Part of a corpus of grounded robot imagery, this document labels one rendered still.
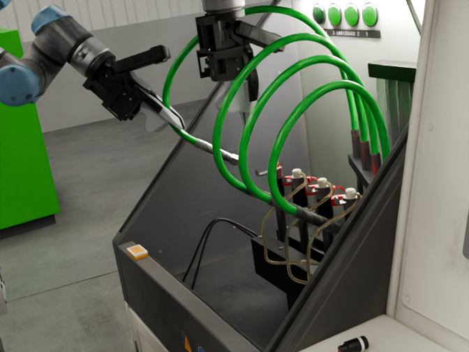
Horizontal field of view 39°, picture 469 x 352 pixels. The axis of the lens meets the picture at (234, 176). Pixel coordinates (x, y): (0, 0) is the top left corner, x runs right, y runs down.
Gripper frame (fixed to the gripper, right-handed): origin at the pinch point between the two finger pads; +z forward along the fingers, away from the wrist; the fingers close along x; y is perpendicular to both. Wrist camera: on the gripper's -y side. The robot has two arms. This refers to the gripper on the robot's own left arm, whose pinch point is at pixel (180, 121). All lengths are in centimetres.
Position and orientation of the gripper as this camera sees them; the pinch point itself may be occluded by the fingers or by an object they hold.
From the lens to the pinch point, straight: 134.1
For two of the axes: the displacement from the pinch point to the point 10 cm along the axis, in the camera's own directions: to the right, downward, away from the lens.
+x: -1.5, 1.0, -9.8
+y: -6.4, 7.5, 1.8
